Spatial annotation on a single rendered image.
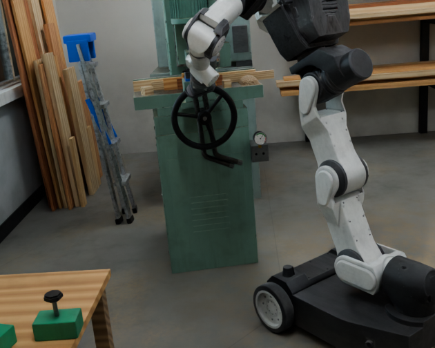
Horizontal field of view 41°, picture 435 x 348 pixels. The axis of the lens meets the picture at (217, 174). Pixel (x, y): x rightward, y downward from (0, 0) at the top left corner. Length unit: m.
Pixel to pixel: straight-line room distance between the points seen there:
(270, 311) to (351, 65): 1.03
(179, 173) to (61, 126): 1.41
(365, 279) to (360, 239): 0.16
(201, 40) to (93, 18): 3.33
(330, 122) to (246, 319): 0.91
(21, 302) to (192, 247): 1.31
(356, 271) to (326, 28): 0.89
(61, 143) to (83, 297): 2.42
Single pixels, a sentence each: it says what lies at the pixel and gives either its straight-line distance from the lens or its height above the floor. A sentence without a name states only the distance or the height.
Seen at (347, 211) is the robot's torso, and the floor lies 0.49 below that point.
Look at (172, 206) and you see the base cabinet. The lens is 2.84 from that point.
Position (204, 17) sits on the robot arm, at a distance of 2.01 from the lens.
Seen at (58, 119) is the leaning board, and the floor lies 0.62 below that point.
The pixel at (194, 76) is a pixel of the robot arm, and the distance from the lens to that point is 2.27.
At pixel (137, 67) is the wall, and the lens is 5.23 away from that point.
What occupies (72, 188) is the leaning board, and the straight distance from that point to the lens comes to 4.11.
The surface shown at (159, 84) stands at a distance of 2.86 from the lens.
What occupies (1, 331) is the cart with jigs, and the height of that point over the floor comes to 0.58.
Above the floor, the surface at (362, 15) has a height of 1.07.
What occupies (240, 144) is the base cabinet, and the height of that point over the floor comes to 0.63.
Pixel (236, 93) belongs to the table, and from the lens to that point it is 2.74.
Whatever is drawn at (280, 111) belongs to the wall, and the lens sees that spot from 5.23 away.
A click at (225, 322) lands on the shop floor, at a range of 2.54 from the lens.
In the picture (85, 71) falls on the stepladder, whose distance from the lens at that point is 3.52.
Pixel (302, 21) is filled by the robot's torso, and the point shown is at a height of 1.20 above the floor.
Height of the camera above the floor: 1.32
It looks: 17 degrees down
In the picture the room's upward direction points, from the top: 5 degrees counter-clockwise
